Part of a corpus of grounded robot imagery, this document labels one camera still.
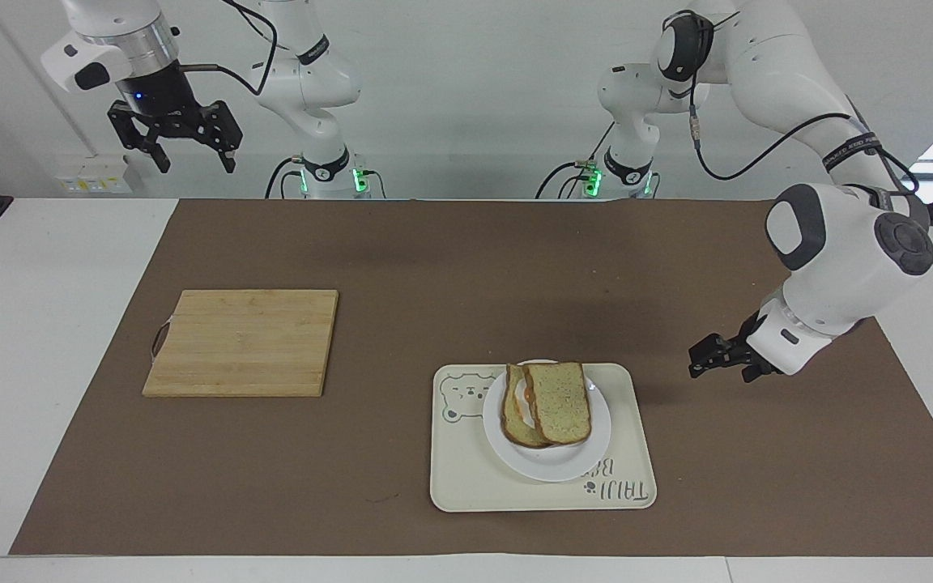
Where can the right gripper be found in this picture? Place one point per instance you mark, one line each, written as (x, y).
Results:
(155, 91)

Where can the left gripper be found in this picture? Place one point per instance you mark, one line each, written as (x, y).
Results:
(751, 334)

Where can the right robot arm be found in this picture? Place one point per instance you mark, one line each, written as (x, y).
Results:
(313, 77)

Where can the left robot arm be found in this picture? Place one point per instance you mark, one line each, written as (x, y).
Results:
(839, 259)

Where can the white round plate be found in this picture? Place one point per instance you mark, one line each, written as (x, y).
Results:
(547, 461)

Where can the orange white sandwich filling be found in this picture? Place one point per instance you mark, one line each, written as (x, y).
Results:
(525, 405)

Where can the brown bread slice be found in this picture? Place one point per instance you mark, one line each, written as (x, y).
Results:
(513, 425)
(560, 405)

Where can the wooden cutting board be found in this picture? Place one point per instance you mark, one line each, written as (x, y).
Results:
(244, 344)

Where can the cream tray with bear print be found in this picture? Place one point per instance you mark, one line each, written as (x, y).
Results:
(466, 478)

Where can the white wall socket box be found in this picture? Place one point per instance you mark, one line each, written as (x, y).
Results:
(92, 176)

